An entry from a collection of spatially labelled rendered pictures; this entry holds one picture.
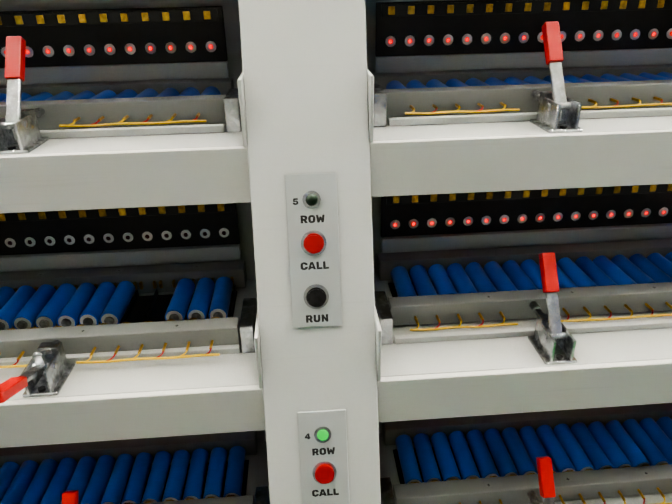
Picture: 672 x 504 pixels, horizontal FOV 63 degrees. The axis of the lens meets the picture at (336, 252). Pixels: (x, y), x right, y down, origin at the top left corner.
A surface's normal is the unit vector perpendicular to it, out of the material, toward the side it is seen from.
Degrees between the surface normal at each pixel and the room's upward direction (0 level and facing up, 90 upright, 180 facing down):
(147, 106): 108
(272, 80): 90
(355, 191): 90
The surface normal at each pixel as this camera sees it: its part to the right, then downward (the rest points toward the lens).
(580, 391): 0.07, 0.43
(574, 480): -0.02, -0.90
